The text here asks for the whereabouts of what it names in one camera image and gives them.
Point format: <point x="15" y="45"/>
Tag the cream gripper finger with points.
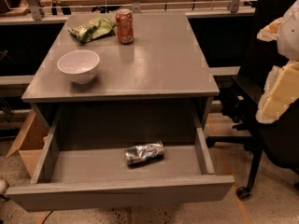
<point x="281" y="89"/>
<point x="270" y="32"/>

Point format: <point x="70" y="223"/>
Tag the grey open top drawer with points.
<point x="82" y="164"/>

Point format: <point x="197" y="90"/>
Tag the orange soda can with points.
<point x="125" y="29"/>

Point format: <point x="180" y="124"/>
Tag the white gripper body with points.
<point x="290" y="32"/>

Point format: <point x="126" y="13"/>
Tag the brown cardboard box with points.
<point x="29" y="142"/>

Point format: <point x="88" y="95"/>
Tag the white shoe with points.
<point x="3" y="187"/>

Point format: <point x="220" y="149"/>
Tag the green chip bag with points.
<point x="92" y="29"/>

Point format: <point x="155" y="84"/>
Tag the white ceramic bowl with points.
<point x="79" y="66"/>

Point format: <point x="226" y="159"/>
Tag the crushed silver redbull can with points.
<point x="142" y="153"/>

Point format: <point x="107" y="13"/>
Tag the grey cabinet counter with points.
<point x="164" y="61"/>

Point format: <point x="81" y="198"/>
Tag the long background workbench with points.
<point x="50" y="11"/>

